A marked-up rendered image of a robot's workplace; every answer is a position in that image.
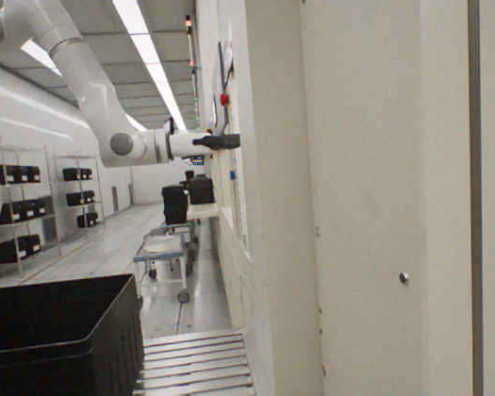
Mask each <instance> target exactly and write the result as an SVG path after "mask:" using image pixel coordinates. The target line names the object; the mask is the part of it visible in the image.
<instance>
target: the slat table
mask: <svg viewBox="0 0 495 396"><path fill-rule="evenodd" d="M143 347H144V354H145V358H144V360H143V363H145V362H151V361H158V360H163V359H170V358H176V357H181V358H177V359H172V360H165V361H159V362H153V363H147V364H142V366H141V367H140V371H148V372H141V373H139V377H138V380H137V381H142V380H148V379H154V378H160V377H165V376H175V377H170V378H164V379H158V380H152V381H147V382H140V383H136V385H135V387H134V390H133V392H136V391H142V390H147V389H153V388H164V389H159V390H153V391H147V392H142V393H136V394H132V396H190V395H192V394H197V393H203V392H209V391H214V390H220V389H226V388H238V389H233V390H227V391H222V392H216V393H210V394H205V395H199V396H272V393H271V387H270V384H269V381H268V378H267V376H266V373H265V370H264V367H263V365H262V362H261V359H260V353H259V350H258V348H257V338H256V332H255V329H254V327H253V326H252V325H247V326H240V327H234V328H227V329H221V330H215V331H207V332H202V333H195V334H182V335H176V336H169V337H163V338H150V339H145V340H144V341H143ZM237 349H242V350H237ZM230 350H237V351H231V352H225V353H218V352H224V351H230ZM212 353H218V354H213V355H205V354H212ZM193 355H195V356H193ZM239 356H243V357H242V358H236V359H229V360H225V361H218V362H212V363H206V364H200V365H193V366H192V365H191V364H197V363H204V362H209V361H216V360H222V359H227V358H233V357H239ZM173 366H180V367H176V368H170V369H164V370H158V371H149V370H155V369H161V368H168V367H173ZM236 366H244V367H239V368H234V369H227V370H222V371H212V370H217V369H224V368H229V367H236ZM201 371H211V372H205V373H199V374H194V375H191V374H192V373H195V372H201ZM177 375H179V376H177ZM233 376H243V377H238V378H232V379H227V380H221V381H216V382H209V383H204V384H198V385H193V386H191V385H190V384H193V383H198V382H205V381H209V380H216V379H221V378H227V377H233ZM175 386H177V388H170V387H175ZM241 387H246V388H241Z"/></svg>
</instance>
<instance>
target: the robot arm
mask: <svg viewBox="0 0 495 396"><path fill-rule="evenodd" d="M33 38H36V39H37V40H38V41H39V42H40V44H41V46H42V49H43V50H44V51H45V52H46V54H47V55H48V57H49V58H50V59H51V60H52V61H53V64H54V65H55V67H56V68H57V70H58V71H59V72H60V74H61V75H62V77H63V80H64V81H65V82H66V83H67V85H68V86H69V88H70V89H71V90H72V92H73V93H74V96H75V97H76V99H77V100H78V102H79V106H80V110H81V113H82V114H83V116H84V120H85V122H86V123H87V124H88V126H89V127H90V129H91V131H92V132H93V134H94V136H95V137H96V138H97V139H98V152H99V157H100V158H101V161H102V163H103V165H104V166H105V167H106V168H116V167H138V166H148V165H158V164H170V159H171V160H172V161H173V157H191V156H211V155H212V153H213V151H210V149H223V148H224V149H232V148H239V146H240V140H239V134H224V135H218V136H211V134H176V135H172V132H171V131H168V134H167V131H166V129H158V130H144V131H136V130H135V128H134V127H133V125H132V124H131V123H130V122H129V120H128V119H127V115H126V113H125V112H124V110H123V108H122V107H121V105H120V103H119V102H118V100H117V96H116V93H115V90H114V87H113V85H112V83H111V82H110V81H109V79H108V78H107V74H106V72H105V71H104V70H103V68H102V67H101V65H100V63H99V62H98V60H96V56H95V55H94V53H93V52H92V50H91V49H90V48H89V46H88V45H87V44H86V41H85V40H84V39H83V37H82V35H81V34H80V32H79V31H78V29H76V27H75V24H74V22H73V20H72V19H71V18H70V17H69V15H68V14H67V12H66V11H65V9H64V7H63V6H62V5H61V4H60V2H59V1H58V0H4V6H3V8H0V56H2V55H9V54H12V53H14V52H16V51H19V50H21V48H22V47H23V46H24V45H25V44H26V43H27V42H28V41H31V40H32V39H33ZM2 204H3V192H2V189H1V186H0V212H1V208H2Z"/></svg>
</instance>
